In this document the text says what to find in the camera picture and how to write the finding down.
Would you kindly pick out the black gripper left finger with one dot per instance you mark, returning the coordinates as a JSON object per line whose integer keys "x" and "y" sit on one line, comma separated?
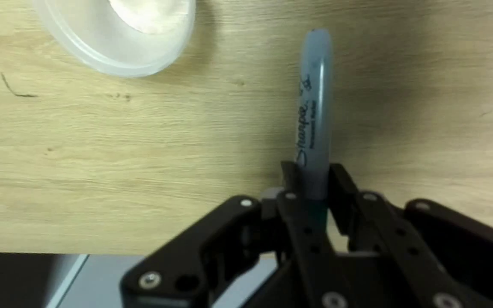
{"x": 292, "y": 241}

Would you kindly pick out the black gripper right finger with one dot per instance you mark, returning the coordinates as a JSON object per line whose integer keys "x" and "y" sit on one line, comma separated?
{"x": 407, "y": 251}

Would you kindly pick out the green capped grey marker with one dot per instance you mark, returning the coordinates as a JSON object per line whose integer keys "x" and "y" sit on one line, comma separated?
{"x": 314, "y": 114}

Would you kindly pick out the translucent plastic bowl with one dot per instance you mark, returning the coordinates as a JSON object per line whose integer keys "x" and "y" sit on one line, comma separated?
{"x": 116, "y": 49}

